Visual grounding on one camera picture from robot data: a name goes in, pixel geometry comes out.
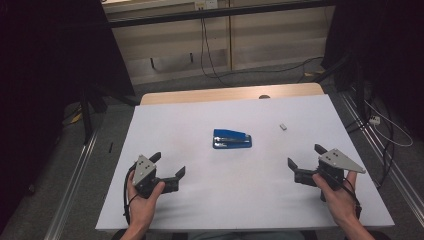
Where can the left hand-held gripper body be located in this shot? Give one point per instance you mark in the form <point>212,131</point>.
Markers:
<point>144,170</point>

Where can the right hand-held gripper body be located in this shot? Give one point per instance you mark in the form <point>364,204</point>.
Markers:
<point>336,161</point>

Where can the small block of staples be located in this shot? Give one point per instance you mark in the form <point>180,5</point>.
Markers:
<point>283,126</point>

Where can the blue stapler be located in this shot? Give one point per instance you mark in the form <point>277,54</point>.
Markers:
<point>231,140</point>

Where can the person's left hand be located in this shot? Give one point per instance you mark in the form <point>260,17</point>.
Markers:
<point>141,210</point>

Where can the person's right hand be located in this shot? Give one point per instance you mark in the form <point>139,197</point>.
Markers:
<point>341,203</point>

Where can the small black stick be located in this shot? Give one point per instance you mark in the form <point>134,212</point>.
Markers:
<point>110,148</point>

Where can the white power strip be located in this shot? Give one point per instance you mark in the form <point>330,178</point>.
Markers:
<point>374,120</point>

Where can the black metal stand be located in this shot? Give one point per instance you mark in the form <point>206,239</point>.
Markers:
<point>87,116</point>
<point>360,93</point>

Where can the dark round table grommet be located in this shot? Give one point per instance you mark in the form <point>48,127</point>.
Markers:
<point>264,97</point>

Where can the yellow tape strip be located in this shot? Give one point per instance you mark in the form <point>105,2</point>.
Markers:
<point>313,73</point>
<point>77,118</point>

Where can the black curtain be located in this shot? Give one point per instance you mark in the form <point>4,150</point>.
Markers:
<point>40,66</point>
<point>393,50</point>

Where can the black metal beam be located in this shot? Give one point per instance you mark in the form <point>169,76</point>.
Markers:
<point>216,12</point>

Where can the aluminium floor rail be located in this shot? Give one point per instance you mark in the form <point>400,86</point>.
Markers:
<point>410,196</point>
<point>71,190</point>

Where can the black wall bracket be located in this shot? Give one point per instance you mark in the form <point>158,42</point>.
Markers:
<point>191,57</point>
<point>152,63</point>

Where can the white wall socket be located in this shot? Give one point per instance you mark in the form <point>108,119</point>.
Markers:
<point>206,4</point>

